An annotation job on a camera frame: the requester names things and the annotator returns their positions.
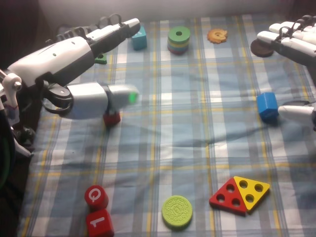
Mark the yellow triangle with holes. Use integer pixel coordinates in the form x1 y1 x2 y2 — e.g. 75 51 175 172
233 175 271 212

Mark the blue hexagonal block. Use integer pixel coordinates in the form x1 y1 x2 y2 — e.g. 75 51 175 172
256 92 281 123

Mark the white backdrop board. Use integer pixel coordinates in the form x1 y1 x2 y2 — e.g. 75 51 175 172
38 0 292 25

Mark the green triangle with holes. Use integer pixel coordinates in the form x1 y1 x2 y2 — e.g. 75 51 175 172
94 53 108 65

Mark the red triangle with holes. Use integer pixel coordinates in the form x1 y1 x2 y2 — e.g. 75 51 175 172
209 177 247 217

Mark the blue plaid cloth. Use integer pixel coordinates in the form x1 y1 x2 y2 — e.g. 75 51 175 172
18 14 316 237

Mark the green sandwich cookie toy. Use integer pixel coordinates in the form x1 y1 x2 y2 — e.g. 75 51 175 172
161 195 193 229

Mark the teal letter K cube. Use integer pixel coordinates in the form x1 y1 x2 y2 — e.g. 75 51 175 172
131 26 148 51

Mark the red number 1 cube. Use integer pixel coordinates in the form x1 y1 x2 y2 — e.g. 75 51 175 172
85 209 115 237

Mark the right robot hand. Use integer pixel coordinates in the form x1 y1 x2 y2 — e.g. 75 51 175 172
256 14 316 131

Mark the red hexagonal block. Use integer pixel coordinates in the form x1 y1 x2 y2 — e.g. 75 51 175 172
103 111 121 126

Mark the yellow stacking ring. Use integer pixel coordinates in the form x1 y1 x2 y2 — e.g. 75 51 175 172
167 40 191 47

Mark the dark brown toy cookie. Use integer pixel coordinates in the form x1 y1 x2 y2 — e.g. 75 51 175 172
250 39 275 58

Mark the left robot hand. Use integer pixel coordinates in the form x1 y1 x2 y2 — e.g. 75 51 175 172
6 13 142 121

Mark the red letter Q cylinder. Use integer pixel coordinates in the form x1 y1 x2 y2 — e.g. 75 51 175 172
84 185 109 212

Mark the tan toy cookie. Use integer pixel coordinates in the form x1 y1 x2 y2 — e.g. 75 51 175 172
206 28 228 44

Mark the green stacking ring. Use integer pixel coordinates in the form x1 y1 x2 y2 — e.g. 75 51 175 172
167 25 191 44

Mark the red stacking ring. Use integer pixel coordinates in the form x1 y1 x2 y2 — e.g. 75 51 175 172
168 46 190 55

